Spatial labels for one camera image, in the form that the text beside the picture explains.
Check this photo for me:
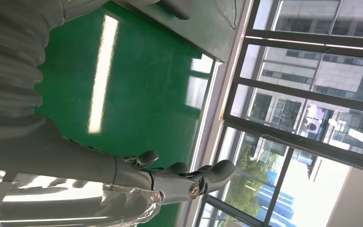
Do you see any thin black table cable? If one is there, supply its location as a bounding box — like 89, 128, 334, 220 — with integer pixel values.
222, 0, 238, 31

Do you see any green conveyor belt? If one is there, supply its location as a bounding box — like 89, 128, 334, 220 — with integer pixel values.
34, 1, 216, 227

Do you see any black window frame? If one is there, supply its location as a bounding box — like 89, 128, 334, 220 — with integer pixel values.
195, 0, 363, 227

